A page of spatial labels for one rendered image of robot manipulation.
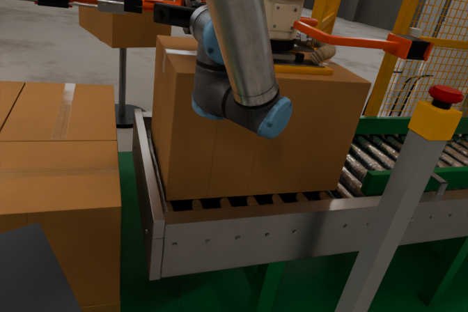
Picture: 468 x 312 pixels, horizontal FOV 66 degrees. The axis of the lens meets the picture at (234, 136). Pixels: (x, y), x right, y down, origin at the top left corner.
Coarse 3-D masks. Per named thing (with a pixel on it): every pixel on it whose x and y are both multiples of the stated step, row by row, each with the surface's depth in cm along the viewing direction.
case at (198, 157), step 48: (192, 48) 114; (288, 96) 103; (336, 96) 108; (192, 144) 101; (240, 144) 106; (288, 144) 112; (336, 144) 118; (192, 192) 109; (240, 192) 115; (288, 192) 121
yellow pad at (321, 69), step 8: (296, 56) 108; (280, 64) 104; (288, 64) 105; (296, 64) 106; (304, 64) 108; (312, 64) 109; (320, 64) 111; (288, 72) 105; (296, 72) 106; (304, 72) 107; (312, 72) 107; (320, 72) 108; (328, 72) 109
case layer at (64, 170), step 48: (0, 96) 154; (48, 96) 162; (96, 96) 170; (0, 144) 122; (48, 144) 126; (96, 144) 131; (0, 192) 101; (48, 192) 104; (96, 192) 107; (48, 240) 101; (96, 240) 106; (96, 288) 115
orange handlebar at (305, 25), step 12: (72, 0) 89; (84, 0) 90; (96, 0) 91; (144, 0) 94; (156, 0) 96; (300, 24) 101; (312, 24) 113; (312, 36) 96; (324, 36) 91; (336, 36) 90; (372, 48) 95; (384, 48) 96; (396, 48) 97
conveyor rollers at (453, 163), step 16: (352, 144) 165; (368, 144) 168; (384, 144) 171; (400, 144) 173; (448, 144) 187; (464, 144) 189; (352, 160) 151; (368, 160) 154; (384, 160) 157; (448, 160) 168; (464, 160) 170; (352, 176) 138; (160, 192) 111; (320, 192) 125; (336, 192) 129; (352, 192) 135; (192, 208) 108
